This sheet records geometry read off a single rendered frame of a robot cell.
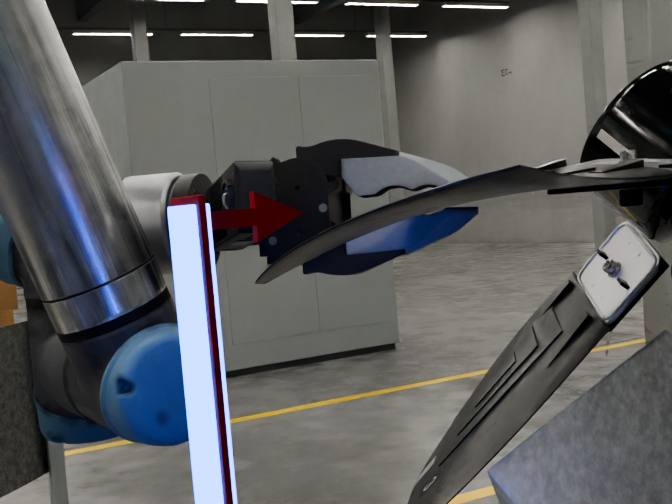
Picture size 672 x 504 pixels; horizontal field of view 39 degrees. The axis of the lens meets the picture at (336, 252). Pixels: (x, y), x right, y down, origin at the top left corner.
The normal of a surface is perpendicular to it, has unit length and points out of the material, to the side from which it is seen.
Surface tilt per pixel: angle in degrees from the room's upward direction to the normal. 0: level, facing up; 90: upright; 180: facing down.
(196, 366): 90
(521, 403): 48
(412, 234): 84
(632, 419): 55
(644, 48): 90
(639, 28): 90
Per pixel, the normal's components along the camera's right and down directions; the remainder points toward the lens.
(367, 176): -0.23, -0.04
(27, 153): 0.13, 0.18
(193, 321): -0.76, 0.10
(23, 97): 0.36, 0.09
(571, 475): -0.25, -0.50
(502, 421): -0.77, -0.61
